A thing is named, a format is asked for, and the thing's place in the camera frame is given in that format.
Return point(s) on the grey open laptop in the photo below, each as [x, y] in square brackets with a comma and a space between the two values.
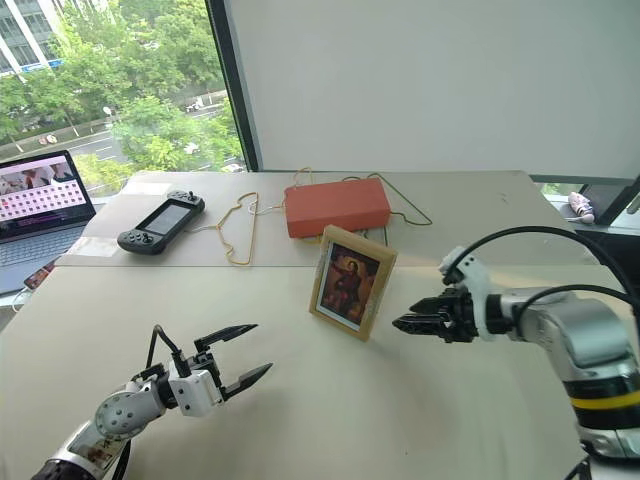
[35, 200]

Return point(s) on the pink soft toy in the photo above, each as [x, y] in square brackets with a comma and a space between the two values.
[580, 205]

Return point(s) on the orange-red cardboard box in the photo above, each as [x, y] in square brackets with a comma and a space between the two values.
[337, 207]

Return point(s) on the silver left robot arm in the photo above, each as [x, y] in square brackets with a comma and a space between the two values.
[117, 412]

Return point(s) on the dark window frame post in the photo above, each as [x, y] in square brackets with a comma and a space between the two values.
[235, 85]

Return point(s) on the black stand frame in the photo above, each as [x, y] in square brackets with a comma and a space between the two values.
[580, 467]

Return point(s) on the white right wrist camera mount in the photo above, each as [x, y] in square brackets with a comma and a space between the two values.
[475, 280]

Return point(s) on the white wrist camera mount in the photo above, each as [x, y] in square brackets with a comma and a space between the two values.
[475, 280]
[197, 392]

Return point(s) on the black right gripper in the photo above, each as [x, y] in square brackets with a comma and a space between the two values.
[461, 315]

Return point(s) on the wooden picture frame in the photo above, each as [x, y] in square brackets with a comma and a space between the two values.
[350, 285]

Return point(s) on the black handheld game controller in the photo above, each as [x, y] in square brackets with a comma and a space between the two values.
[160, 222]

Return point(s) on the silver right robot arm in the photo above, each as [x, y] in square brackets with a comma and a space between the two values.
[585, 325]

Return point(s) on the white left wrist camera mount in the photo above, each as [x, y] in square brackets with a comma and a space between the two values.
[197, 392]

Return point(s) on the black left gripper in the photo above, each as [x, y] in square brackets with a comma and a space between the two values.
[206, 361]

